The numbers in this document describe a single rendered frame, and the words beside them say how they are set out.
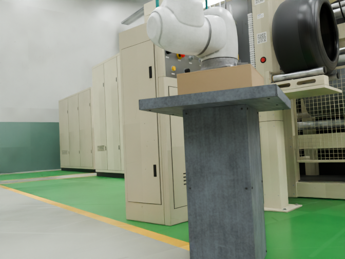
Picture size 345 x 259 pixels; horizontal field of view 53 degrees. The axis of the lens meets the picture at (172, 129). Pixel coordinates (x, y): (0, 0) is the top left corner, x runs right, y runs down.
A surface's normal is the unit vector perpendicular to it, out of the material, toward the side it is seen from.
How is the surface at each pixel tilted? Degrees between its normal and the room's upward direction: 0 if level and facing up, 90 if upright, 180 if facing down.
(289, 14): 69
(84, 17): 90
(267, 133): 90
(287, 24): 84
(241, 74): 90
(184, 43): 143
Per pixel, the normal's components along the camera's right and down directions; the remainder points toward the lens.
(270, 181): -0.65, -0.01
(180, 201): 0.75, -0.07
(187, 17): 0.47, 0.21
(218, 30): 0.51, -0.13
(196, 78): -0.40, -0.03
